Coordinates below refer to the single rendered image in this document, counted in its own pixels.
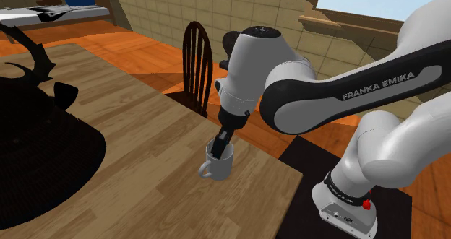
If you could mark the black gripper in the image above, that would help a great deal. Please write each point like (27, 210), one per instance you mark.
(232, 120)

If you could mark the wooden table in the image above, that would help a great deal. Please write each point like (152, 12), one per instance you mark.
(148, 132)

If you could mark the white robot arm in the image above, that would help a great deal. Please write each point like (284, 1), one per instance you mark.
(380, 90)

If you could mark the white mug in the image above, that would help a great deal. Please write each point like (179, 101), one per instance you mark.
(222, 168)

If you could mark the black antlered figure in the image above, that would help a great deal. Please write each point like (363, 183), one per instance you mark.
(38, 150)

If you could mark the bed with blue pillow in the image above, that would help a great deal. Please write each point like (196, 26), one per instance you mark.
(70, 14)

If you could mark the dark wooden chair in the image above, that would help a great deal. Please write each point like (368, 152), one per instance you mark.
(197, 69)

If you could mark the black robot stand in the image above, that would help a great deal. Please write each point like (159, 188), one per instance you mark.
(303, 182)

